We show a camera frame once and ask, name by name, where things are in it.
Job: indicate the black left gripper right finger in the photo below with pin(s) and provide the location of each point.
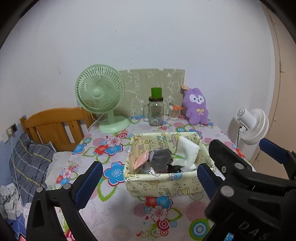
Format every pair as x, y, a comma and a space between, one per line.
209, 181

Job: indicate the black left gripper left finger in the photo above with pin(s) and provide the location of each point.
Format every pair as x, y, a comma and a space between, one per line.
43, 222

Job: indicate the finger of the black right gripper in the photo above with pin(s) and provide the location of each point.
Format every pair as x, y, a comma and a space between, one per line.
249, 205
281, 155

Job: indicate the white paper towel roll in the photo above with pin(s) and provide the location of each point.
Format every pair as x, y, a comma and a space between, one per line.
186, 154

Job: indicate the dark grey sock bundle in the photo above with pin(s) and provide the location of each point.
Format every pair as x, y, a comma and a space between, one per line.
159, 159

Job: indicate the black plastic bag bundle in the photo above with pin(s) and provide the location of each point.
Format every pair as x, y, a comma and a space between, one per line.
173, 168

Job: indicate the clear zip bag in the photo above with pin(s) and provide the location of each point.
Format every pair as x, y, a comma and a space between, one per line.
146, 168

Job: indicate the white desk fan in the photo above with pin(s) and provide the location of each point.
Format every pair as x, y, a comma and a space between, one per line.
255, 123

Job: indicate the yellow cartoon fabric storage box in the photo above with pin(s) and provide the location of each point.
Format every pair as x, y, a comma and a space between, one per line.
165, 184

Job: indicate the grey plaid pillow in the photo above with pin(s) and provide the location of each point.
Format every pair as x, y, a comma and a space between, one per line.
28, 165

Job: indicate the purple plush bunny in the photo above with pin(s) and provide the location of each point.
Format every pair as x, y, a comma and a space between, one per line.
195, 105

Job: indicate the cotton swab jar orange lid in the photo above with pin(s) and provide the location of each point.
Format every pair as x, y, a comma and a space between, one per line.
174, 111

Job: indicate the glass mason jar mug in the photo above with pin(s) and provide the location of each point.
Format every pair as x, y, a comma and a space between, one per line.
153, 111

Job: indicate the wooden bed headboard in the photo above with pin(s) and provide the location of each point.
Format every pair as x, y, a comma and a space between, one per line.
59, 126

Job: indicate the green cup on jar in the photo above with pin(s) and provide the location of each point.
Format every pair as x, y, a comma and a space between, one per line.
156, 92

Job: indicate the green desk fan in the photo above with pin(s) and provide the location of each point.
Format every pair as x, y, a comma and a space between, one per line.
100, 89

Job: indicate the wall power socket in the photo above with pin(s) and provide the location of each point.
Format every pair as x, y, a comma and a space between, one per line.
11, 130

